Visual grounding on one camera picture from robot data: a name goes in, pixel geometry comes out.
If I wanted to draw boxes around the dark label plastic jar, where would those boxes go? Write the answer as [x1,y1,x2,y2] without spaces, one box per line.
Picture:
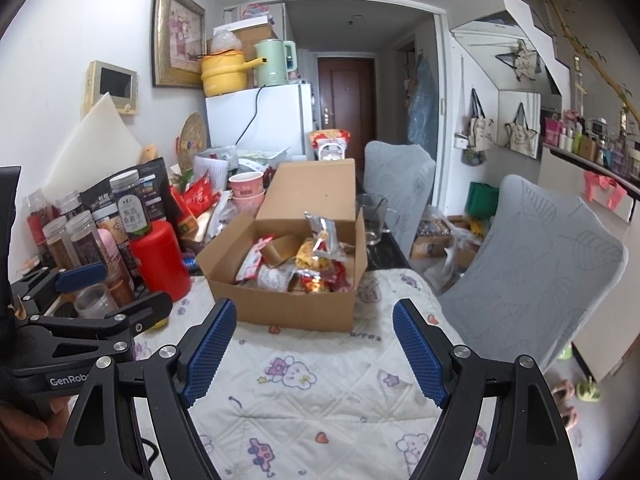
[109,170,152,239]

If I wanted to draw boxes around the pink ribbon bow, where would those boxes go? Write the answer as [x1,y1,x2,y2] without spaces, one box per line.
[584,170,628,211]

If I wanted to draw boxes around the black standing pouch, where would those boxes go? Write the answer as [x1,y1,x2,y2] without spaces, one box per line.
[80,156,173,241]

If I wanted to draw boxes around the red plastic container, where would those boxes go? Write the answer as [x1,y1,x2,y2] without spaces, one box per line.
[129,220,193,306]

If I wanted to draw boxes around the clear plastic bag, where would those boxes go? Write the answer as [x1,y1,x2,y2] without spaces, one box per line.
[209,29,238,56]

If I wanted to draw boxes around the red white snack packet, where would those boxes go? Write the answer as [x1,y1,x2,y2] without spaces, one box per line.
[235,235,276,281]

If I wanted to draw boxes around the green bin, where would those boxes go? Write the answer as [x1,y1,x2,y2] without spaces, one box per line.
[466,182,501,220]

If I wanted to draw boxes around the green white pouch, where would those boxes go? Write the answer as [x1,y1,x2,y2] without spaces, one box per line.
[235,147,291,173]

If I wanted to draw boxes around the row of cosmetic bottles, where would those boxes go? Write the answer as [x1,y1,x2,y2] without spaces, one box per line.
[544,115,640,183]

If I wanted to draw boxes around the red cartoon snack packet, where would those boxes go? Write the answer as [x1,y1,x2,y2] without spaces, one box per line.
[299,267,351,295]

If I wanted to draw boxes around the brown cardboard box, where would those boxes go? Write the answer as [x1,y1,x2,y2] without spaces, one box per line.
[196,158,368,333]

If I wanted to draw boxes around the gold framed picture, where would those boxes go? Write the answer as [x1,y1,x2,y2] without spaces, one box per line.
[151,0,207,90]

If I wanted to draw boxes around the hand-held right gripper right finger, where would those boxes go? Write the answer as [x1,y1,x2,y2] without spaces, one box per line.
[391,297,573,480]

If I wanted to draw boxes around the pink bottle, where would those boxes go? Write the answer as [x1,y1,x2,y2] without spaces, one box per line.
[97,228,126,286]

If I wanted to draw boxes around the blue plastic garment cover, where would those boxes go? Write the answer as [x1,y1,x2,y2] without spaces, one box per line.
[407,55,438,148]

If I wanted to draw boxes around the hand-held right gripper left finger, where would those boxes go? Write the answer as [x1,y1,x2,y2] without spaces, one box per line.
[52,297,238,480]

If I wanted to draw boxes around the red snack bag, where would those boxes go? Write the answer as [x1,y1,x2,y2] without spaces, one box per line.
[182,170,216,216]

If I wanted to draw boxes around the yellow orange snack packet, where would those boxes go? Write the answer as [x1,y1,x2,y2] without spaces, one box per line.
[295,237,333,273]

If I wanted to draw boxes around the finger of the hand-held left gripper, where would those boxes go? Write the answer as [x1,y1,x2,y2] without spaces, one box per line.
[27,290,174,351]
[10,261,109,313]

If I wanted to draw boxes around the open cardboard floor box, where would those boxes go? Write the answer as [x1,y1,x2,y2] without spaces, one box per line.
[411,215,481,261]

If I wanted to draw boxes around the white fridge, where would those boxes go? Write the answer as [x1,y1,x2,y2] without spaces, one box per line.
[205,82,315,161]

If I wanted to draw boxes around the white foam board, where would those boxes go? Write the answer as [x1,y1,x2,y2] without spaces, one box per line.
[37,92,143,201]

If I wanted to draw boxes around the canvas tote bag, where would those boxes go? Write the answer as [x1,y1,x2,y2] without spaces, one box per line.
[467,89,496,166]

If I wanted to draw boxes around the black power cable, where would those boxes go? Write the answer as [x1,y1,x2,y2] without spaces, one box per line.
[235,86,265,148]

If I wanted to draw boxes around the white storage box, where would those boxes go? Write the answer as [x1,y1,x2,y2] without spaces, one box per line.
[214,2,278,31]

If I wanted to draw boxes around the white printed paper bag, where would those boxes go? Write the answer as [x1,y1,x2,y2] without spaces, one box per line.
[194,154,228,193]

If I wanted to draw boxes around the person's left hand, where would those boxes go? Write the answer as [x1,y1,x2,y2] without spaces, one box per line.
[0,395,76,443]

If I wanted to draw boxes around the glass measuring cup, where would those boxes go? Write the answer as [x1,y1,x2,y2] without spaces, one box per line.
[356,193,396,247]

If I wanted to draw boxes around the red yellow large bag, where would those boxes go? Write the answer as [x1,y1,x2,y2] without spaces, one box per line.
[308,129,352,148]

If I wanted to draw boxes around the cardboard storage box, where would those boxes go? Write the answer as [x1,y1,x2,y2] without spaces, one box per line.
[207,22,278,56]

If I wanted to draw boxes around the cream wall intercom panel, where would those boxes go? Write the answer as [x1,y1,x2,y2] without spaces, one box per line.
[80,60,141,117]

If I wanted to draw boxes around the cluster of clear spice jars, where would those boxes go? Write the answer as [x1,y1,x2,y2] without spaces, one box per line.
[24,187,121,321]

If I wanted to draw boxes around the green electric kettle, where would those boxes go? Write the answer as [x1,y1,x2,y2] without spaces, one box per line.
[253,39,298,87]

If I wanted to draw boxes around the yellow pot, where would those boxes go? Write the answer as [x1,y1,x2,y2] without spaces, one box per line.
[201,50,266,97]

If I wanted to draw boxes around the bamboo stalk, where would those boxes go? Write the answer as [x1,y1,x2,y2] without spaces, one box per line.
[535,0,640,126]

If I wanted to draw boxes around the silver clear snack packet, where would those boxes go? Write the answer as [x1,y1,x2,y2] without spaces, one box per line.
[305,211,337,256]

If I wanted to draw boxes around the white printed snack packet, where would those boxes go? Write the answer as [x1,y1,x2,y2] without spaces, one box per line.
[257,265,296,291]

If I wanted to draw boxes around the brown door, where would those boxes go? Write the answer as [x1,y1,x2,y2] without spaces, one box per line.
[317,55,376,143]

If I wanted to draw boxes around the round woven trivet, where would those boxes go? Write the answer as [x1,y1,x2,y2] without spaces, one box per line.
[181,112,207,171]

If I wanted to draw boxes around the red yellow snack pouch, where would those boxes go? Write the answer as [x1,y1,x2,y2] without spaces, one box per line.
[177,210,201,236]

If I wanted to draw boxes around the grey leaf pattern chair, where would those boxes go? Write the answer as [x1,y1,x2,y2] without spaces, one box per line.
[437,175,630,361]
[364,141,437,233]

